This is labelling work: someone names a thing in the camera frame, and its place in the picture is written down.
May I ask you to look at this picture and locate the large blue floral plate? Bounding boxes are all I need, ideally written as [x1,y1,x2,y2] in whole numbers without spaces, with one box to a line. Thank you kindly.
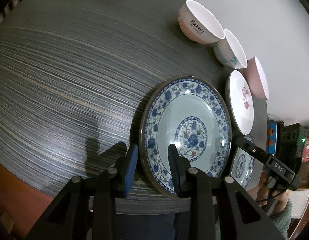
[230,147,254,189]

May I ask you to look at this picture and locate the white bowl blue print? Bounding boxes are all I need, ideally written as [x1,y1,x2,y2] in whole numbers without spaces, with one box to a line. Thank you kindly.
[213,29,248,70]

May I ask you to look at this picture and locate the small blue floral plate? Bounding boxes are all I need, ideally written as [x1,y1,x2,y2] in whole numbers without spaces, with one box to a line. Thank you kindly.
[139,75,232,198]

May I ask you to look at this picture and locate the green fuzzy right sleeve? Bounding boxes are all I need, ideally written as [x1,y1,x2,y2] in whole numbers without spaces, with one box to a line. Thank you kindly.
[270,196,292,239]

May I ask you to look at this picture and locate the large pink bowl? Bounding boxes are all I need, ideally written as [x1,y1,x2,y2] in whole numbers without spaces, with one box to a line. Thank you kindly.
[243,56,269,100]

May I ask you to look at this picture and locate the white plate pink flowers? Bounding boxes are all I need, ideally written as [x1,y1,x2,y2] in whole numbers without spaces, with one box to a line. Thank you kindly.
[225,70,254,135]

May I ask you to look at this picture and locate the person right hand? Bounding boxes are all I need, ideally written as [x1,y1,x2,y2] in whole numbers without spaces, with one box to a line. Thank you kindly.
[255,173,289,207]

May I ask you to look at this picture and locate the white pink ribbed bowl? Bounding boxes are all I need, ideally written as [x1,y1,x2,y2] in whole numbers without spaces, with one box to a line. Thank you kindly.
[178,0,225,45]

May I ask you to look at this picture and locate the blue orange box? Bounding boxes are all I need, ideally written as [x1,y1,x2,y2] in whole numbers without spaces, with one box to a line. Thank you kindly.
[266,121,278,155]

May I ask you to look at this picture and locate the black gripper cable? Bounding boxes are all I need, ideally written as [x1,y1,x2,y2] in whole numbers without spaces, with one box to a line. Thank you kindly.
[255,177,295,204]

